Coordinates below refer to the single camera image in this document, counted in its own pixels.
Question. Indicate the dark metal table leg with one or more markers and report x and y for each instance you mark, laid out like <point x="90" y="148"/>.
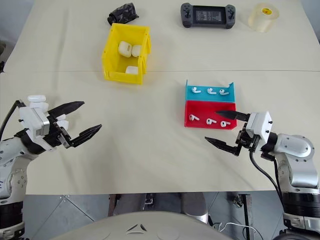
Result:
<point x="248" y="215"/>
<point x="113" y="203"/>

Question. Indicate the red and blue tray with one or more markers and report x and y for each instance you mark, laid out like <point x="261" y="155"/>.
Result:
<point x="203" y="98"/>

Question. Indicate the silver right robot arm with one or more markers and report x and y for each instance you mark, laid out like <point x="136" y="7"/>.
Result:
<point x="297" y="155"/>

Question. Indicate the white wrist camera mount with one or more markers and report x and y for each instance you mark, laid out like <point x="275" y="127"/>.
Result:
<point x="260" y="123"/>
<point x="35" y="120"/>

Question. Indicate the red plastic tray with earbuds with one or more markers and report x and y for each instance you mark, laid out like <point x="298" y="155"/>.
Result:
<point x="200" y="108"/>

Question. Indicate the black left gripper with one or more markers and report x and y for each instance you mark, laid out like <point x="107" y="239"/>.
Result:
<point x="56" y="135"/>

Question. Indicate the yellow plastic bin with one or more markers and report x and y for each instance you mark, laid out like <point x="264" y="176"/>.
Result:
<point x="113" y="75"/>

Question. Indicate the grey rounded robot leg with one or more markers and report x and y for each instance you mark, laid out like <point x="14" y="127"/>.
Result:
<point x="193" y="205"/>

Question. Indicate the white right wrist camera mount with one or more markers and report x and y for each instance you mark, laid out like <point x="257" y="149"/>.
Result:
<point x="260" y="123"/>

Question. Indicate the metal table clamp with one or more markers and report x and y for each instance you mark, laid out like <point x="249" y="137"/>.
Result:
<point x="238" y="200"/>

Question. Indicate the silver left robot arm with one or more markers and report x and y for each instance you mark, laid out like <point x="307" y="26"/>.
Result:
<point x="12" y="160"/>

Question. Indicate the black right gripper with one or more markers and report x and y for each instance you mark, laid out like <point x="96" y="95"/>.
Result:
<point x="247" y="142"/>

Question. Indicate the black crumpled plastic bag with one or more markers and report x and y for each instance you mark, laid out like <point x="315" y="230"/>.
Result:
<point x="122" y="12"/>

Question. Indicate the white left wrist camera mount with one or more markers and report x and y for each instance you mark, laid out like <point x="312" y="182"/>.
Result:
<point x="35" y="120"/>

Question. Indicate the white wireless earbud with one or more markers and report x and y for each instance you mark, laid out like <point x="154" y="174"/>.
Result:
<point x="223" y="92"/>
<point x="211" y="91"/>
<point x="193" y="117"/>
<point x="210" y="121"/>
<point x="224" y="123"/>
<point x="195" y="90"/>

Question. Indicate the dark grey handheld remote controller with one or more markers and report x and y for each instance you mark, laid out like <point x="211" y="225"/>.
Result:
<point x="207" y="15"/>

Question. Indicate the clear adhesive tape roll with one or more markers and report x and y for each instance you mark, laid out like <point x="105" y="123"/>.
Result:
<point x="262" y="20"/>

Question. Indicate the beige robot torso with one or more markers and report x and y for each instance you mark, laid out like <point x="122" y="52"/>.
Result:
<point x="135" y="226"/>

